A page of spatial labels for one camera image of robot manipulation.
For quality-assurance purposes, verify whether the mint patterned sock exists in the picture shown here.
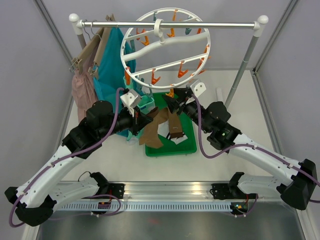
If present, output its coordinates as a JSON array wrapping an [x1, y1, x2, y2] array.
[[123, 76, 144, 145], [137, 95, 156, 114]]

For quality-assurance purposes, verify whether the brown ribbed sock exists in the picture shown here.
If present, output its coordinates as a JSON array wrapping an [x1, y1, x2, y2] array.
[[139, 107, 168, 149]]

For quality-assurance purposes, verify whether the white round clip hanger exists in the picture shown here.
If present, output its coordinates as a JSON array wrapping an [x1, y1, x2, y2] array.
[[124, 7, 208, 87]]

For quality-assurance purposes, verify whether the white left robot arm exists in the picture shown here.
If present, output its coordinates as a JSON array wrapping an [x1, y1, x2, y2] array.
[[4, 100, 153, 228]]

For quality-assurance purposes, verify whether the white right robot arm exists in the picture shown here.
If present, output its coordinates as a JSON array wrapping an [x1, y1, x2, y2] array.
[[162, 88, 320, 211]]

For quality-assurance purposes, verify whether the beige wooden hanger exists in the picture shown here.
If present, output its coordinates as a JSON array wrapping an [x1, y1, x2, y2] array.
[[88, 27, 112, 79], [68, 13, 103, 73]]

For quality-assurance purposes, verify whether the green plastic tray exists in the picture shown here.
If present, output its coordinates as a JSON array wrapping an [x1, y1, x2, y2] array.
[[143, 93, 197, 157]]

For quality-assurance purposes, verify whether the teal shirt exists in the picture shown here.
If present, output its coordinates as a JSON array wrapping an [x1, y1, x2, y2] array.
[[92, 26, 138, 137]]

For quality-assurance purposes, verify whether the pink garment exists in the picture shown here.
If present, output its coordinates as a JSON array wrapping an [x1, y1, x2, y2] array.
[[71, 56, 98, 123]]

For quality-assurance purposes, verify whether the metal clothes rack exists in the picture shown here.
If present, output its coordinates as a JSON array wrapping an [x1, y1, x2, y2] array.
[[68, 8, 269, 106]]

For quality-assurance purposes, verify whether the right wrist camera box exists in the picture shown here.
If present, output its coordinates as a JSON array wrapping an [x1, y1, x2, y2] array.
[[189, 79, 207, 98]]

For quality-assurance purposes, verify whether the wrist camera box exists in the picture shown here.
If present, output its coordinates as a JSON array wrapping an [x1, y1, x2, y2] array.
[[189, 79, 207, 98], [120, 89, 142, 116]]

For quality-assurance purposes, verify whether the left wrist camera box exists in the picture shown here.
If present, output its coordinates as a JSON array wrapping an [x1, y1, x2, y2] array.
[[120, 89, 142, 116]]

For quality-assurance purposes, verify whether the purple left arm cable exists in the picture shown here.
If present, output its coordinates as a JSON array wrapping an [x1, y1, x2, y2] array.
[[8, 87, 128, 228]]

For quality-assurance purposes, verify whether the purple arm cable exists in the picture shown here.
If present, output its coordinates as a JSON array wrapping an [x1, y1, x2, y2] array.
[[193, 96, 320, 218], [8, 87, 128, 228]]

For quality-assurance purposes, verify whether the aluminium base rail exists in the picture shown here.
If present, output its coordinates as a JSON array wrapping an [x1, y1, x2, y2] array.
[[59, 181, 307, 204]]

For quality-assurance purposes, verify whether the white slotted cable duct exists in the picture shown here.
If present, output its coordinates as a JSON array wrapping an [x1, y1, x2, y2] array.
[[60, 201, 232, 212]]

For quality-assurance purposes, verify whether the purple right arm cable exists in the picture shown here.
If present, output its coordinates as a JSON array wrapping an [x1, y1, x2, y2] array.
[[193, 96, 320, 218]]

